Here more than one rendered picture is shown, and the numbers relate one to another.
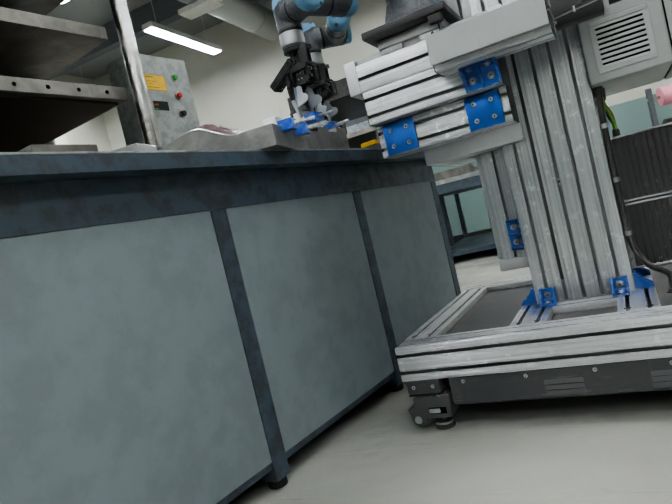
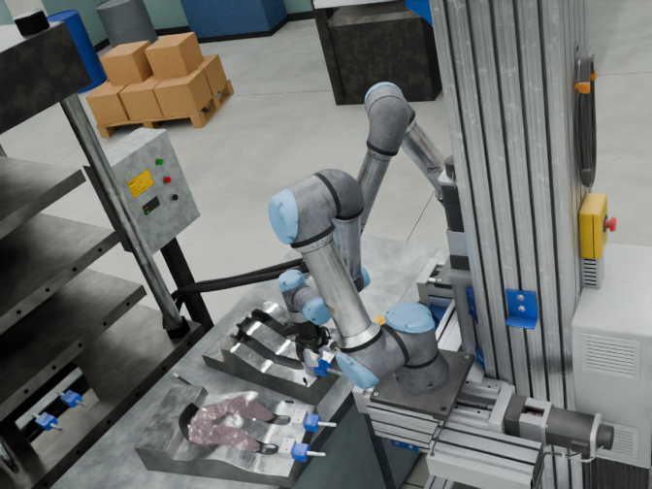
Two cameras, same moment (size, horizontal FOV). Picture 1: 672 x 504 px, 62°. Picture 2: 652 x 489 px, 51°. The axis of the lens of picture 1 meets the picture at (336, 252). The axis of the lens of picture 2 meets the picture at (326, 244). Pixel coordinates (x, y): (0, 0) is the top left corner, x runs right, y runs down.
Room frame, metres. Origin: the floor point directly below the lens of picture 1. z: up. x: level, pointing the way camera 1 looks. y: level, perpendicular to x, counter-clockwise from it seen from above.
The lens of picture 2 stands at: (0.18, -0.42, 2.39)
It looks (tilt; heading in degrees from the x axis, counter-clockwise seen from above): 33 degrees down; 10
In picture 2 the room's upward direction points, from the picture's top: 16 degrees counter-clockwise
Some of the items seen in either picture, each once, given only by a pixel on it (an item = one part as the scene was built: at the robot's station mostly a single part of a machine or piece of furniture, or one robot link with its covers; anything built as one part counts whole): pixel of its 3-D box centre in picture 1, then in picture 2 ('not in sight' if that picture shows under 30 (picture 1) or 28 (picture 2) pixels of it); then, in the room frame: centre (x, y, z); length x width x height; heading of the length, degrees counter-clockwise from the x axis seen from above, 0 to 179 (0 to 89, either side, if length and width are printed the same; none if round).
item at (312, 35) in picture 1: (309, 40); not in sight; (2.06, -0.08, 1.25); 0.09 x 0.08 x 0.11; 94
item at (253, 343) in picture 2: not in sight; (273, 338); (1.92, 0.15, 0.92); 0.35 x 0.16 x 0.09; 56
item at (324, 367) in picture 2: (316, 116); (325, 369); (1.74, -0.04, 0.91); 0.13 x 0.05 x 0.05; 56
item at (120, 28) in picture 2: not in sight; (132, 35); (8.65, 2.64, 0.44); 0.59 x 0.59 x 0.88
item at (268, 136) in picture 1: (208, 153); (228, 432); (1.59, 0.28, 0.86); 0.50 x 0.26 x 0.11; 73
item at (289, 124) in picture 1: (291, 124); (304, 452); (1.47, 0.04, 0.86); 0.13 x 0.05 x 0.05; 73
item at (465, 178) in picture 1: (472, 208); not in sight; (6.15, -1.56, 0.46); 1.90 x 0.70 x 0.92; 156
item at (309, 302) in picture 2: (309, 1); (317, 303); (1.67, -0.09, 1.23); 0.11 x 0.11 x 0.08; 35
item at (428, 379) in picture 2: (409, 8); (419, 362); (1.52, -0.34, 1.09); 0.15 x 0.15 x 0.10
